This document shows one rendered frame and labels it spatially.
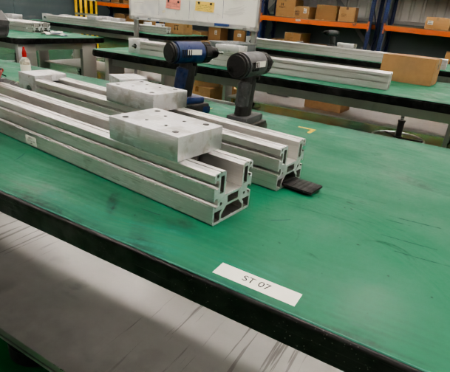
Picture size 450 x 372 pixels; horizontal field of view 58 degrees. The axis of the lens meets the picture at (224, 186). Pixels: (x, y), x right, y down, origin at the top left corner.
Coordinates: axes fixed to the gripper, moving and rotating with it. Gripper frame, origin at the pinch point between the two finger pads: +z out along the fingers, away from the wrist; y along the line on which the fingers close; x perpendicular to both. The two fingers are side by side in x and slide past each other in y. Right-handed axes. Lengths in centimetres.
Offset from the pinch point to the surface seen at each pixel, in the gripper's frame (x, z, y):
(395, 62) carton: -50, -6, 216
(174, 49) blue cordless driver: -39, -15, 35
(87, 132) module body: -55, -3, -6
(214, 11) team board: 135, -25, 274
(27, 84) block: -0.8, -1.6, 13.9
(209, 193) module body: -84, -1, -6
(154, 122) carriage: -70, -8, -3
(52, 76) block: -5.2, -4.2, 19.2
